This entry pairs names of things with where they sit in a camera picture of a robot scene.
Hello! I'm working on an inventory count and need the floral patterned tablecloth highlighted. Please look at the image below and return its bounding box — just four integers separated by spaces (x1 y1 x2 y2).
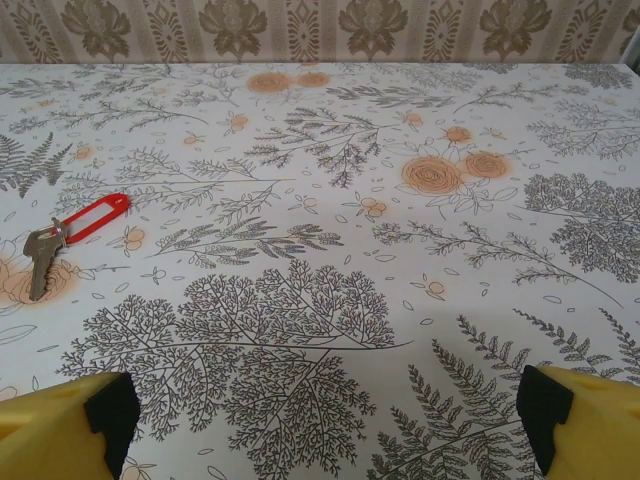
0 62 640 480

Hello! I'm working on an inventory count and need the silver metal key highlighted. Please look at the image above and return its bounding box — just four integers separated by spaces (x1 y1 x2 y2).
26 227 66 302

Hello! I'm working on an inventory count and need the small ring on key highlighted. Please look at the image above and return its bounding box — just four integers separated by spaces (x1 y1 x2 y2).
49 217 69 249

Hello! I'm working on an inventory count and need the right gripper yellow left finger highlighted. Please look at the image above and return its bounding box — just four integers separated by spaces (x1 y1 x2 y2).
0 370 139 480

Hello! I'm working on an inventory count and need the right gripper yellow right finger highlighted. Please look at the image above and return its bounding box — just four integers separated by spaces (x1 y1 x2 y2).
516 364 640 480

